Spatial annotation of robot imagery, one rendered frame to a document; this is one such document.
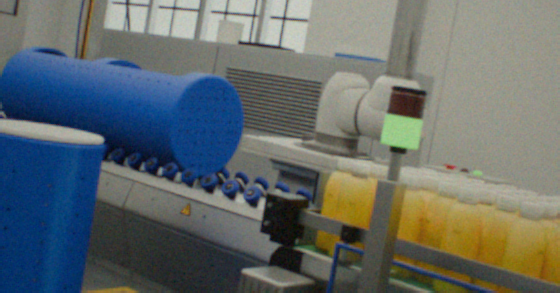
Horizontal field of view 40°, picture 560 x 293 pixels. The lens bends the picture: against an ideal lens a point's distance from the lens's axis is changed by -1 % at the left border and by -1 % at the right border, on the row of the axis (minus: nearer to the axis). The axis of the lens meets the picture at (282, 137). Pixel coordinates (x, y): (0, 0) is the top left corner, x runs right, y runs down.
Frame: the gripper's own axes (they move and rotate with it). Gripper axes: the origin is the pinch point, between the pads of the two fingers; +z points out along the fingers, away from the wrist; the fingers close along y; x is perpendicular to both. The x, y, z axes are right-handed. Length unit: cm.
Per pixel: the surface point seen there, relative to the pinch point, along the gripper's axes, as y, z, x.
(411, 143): 92, 32, -15
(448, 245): 87, 50, 2
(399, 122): 91, 29, -17
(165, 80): -6.3, 30.5, -20.0
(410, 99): 91, 25, -16
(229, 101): -2.2, 33.2, -1.8
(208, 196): 18, 57, -13
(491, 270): 97, 52, 4
